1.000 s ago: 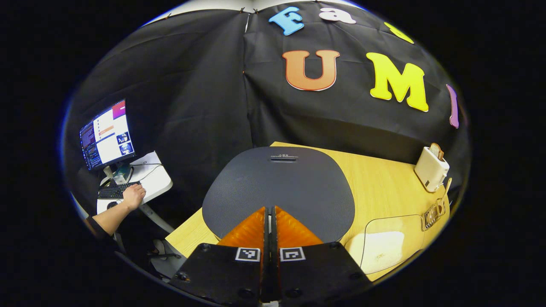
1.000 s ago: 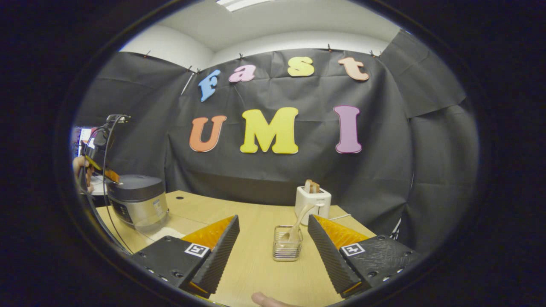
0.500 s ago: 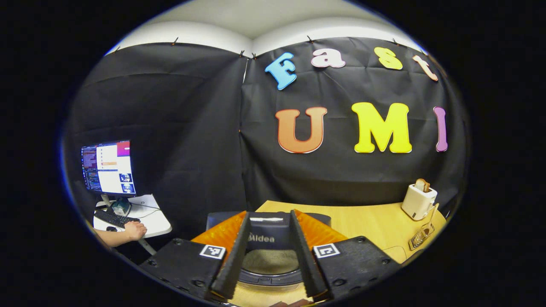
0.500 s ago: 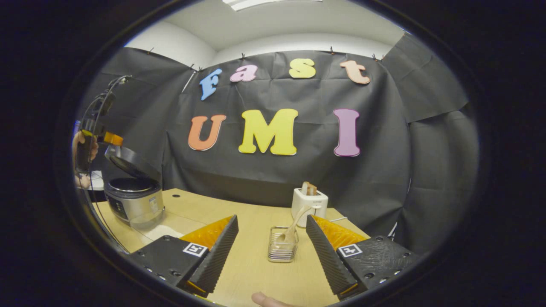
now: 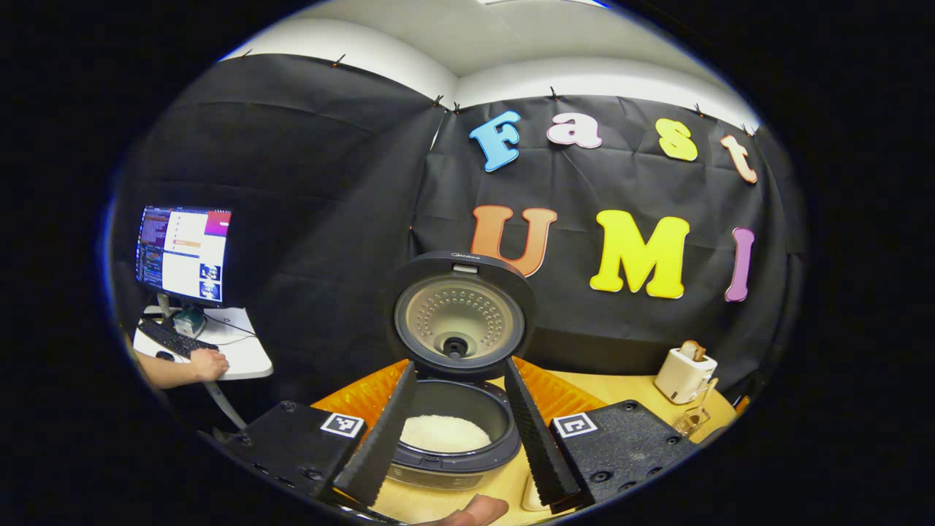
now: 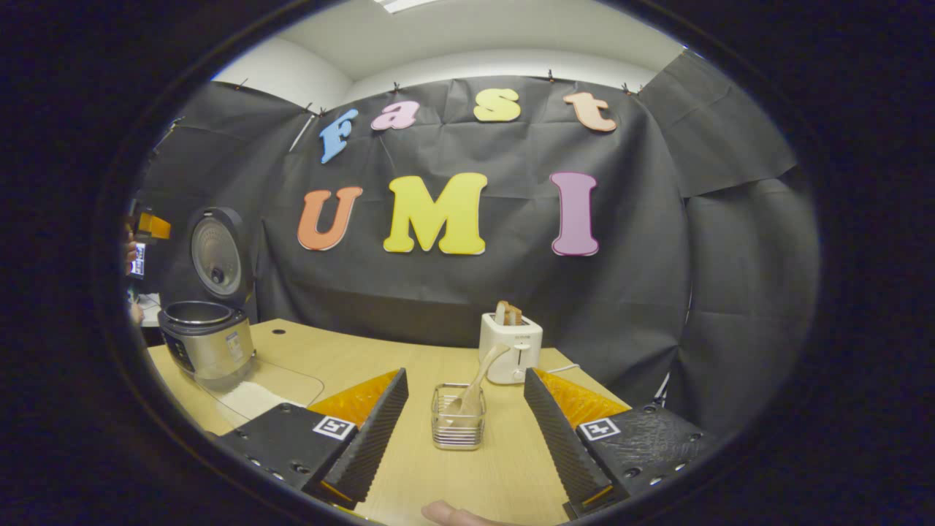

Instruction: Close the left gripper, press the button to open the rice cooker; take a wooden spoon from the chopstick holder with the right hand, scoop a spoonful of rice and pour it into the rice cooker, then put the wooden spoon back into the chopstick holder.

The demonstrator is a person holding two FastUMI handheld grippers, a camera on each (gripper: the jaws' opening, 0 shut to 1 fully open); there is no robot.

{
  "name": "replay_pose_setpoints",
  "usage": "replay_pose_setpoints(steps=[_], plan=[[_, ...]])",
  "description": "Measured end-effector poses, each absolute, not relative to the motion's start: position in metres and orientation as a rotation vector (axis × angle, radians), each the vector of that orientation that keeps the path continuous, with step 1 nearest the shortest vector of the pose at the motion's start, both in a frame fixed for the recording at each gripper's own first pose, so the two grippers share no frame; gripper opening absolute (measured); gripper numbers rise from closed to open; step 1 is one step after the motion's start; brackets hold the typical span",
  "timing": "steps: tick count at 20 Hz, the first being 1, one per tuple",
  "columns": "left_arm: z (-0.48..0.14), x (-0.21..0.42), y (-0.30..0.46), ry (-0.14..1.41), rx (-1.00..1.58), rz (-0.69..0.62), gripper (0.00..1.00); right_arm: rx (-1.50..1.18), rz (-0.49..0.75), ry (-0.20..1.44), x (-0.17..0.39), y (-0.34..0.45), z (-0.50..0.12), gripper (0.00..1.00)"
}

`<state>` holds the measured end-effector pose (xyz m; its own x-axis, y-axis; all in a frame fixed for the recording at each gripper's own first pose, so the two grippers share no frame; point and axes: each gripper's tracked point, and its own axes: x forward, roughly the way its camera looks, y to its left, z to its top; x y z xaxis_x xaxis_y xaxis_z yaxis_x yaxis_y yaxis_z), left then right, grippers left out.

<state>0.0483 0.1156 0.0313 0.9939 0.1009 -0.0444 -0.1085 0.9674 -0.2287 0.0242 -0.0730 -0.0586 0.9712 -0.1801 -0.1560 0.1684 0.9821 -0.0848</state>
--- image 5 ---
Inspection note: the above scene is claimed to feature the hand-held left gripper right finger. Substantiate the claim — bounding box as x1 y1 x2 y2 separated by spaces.
503 356 702 514

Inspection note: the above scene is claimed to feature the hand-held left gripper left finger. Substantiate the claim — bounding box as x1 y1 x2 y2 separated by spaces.
212 359 419 512

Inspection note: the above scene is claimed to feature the metal wire chopstick holder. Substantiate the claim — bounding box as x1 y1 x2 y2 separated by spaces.
672 404 713 440

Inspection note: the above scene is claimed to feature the black silver rice cooker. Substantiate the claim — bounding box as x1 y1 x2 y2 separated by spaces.
386 251 538 492

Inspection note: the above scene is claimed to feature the clear glass dish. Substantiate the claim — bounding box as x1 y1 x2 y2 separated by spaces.
520 468 556 513

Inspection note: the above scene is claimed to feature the white toaster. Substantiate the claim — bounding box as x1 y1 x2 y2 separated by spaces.
654 347 718 405

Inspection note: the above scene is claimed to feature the white side desk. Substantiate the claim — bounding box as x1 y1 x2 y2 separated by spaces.
131 305 275 432

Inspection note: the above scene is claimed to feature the small teal desk box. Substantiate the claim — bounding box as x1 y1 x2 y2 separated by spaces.
172 305 208 339

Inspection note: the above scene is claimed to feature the black keyboard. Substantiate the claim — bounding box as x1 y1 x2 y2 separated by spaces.
139 318 220 359

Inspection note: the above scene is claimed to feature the computer monitor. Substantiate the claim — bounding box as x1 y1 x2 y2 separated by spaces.
135 205 233 308

